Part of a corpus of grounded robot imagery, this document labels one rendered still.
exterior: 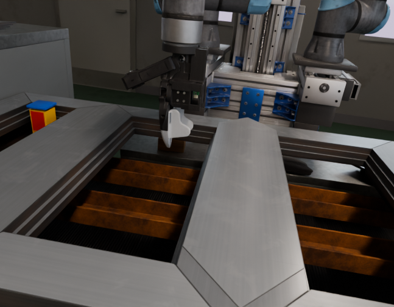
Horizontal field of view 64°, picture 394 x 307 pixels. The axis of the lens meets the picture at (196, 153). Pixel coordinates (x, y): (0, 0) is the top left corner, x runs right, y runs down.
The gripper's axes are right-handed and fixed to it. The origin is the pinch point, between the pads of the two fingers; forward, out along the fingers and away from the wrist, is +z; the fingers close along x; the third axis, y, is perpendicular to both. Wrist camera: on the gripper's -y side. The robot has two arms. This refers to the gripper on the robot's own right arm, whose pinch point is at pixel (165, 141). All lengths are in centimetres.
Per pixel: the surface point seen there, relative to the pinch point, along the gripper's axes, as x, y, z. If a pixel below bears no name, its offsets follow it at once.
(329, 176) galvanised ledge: 44, 50, 24
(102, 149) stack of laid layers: 6.2, -17.3, 7.5
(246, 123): 35.0, 17.6, 5.7
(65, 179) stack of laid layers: -10.5, -17.6, 6.8
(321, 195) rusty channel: 25, 43, 22
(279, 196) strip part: -5.8, 24.8, 5.8
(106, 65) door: 357, -171, 60
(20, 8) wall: 371, -299, -1
